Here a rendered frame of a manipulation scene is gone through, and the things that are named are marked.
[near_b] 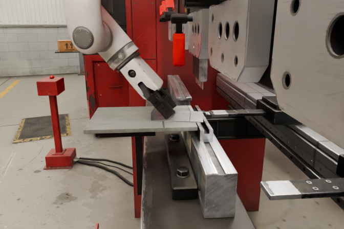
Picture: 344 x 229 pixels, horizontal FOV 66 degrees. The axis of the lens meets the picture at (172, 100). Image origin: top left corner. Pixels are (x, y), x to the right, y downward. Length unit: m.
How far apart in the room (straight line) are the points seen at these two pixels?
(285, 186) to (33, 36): 7.56
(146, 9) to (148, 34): 0.13
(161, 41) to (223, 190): 1.12
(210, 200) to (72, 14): 0.45
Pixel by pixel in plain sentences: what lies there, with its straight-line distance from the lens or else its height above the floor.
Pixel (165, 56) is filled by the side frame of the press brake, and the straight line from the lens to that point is 1.53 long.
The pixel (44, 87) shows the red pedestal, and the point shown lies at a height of 0.75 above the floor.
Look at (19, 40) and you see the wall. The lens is 7.84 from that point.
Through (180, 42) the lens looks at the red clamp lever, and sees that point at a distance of 0.51.
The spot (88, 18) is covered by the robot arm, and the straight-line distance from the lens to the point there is 0.59.
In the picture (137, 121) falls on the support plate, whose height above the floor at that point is 1.00.
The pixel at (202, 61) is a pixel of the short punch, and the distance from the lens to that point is 0.64.
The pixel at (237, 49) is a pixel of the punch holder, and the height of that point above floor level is 1.21.
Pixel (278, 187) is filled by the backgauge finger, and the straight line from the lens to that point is 0.43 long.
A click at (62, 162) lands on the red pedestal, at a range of 2.64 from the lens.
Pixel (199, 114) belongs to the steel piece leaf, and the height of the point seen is 1.00.
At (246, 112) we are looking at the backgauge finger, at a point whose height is 1.00.
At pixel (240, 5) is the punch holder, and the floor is 1.24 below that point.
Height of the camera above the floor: 1.23
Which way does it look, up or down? 15 degrees down
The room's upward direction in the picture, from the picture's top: straight up
